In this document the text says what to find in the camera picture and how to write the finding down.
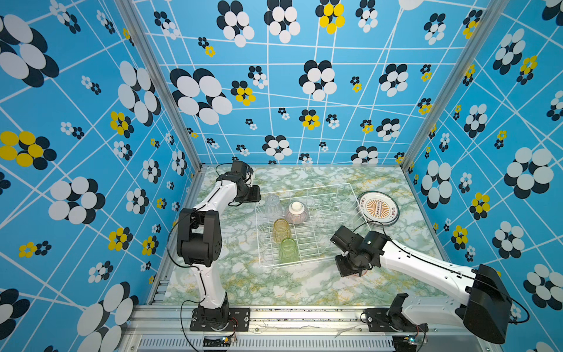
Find aluminium front rail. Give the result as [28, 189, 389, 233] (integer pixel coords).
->
[118, 306, 503, 351]

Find clear drinking glass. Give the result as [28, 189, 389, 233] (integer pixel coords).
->
[264, 194, 284, 221]

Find white wire dish rack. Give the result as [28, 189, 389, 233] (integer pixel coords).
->
[255, 183, 366, 268]

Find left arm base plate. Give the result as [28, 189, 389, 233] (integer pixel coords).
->
[189, 307, 251, 332]

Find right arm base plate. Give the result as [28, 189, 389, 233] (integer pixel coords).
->
[360, 308, 428, 333]

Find white plate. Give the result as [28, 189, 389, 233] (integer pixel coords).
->
[358, 191, 400, 226]

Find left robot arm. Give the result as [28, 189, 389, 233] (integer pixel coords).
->
[176, 161, 261, 330]

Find green drinking glass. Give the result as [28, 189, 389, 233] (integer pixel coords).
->
[279, 238, 300, 264]

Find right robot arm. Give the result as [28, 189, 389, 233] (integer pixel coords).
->
[331, 226, 513, 345]

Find yellow drinking glass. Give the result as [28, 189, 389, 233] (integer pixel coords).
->
[272, 219, 292, 243]

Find striped ceramic bowl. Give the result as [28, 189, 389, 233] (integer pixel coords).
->
[284, 201, 309, 224]

